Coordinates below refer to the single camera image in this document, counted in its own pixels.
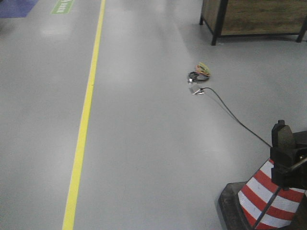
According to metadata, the right striped traffic cone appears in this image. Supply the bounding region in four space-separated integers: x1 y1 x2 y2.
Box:
218 159 306 230

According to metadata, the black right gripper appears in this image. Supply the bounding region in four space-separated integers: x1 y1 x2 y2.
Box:
270 131 307 190

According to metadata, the black floor cable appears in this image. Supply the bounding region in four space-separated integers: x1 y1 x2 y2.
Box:
191 87 273 148

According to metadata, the coiled cables bundle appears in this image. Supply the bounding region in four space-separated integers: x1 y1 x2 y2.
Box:
187 61 211 84

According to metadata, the grey brake pad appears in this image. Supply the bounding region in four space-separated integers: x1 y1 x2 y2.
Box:
271 120 296 191

